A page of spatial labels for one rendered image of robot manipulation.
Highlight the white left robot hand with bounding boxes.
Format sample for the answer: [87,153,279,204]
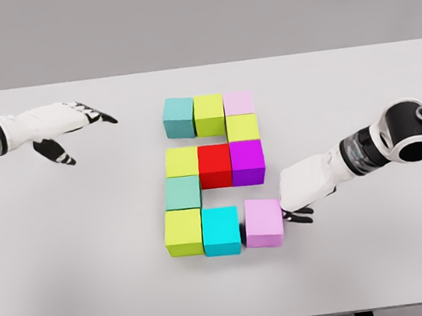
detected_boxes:
[15,95,123,172]

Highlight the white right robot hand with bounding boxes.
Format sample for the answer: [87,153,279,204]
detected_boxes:
[274,153,341,228]

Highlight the purple cube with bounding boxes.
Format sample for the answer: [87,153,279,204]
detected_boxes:
[227,138,269,188]

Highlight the yellow-green cube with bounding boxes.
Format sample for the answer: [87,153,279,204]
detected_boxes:
[160,207,206,261]
[190,92,228,139]
[224,112,262,145]
[161,145,202,181]

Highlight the red cube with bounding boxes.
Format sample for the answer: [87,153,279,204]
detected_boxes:
[194,142,235,191]

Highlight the cyan cube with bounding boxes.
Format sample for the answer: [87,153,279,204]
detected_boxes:
[198,204,245,260]

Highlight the pale pink cube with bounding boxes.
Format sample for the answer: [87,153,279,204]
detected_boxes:
[222,89,255,119]

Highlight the mint green cube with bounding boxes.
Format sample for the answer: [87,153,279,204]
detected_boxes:
[161,174,204,213]

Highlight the teal cube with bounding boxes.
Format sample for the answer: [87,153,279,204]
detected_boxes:
[159,95,199,142]

